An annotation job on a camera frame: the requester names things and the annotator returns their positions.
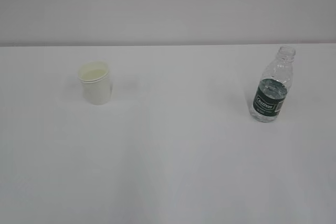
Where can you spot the white paper cup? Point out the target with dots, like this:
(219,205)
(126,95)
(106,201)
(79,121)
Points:
(95,81)

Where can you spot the clear green-label water bottle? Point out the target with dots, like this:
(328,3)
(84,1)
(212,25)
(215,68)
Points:
(274,85)

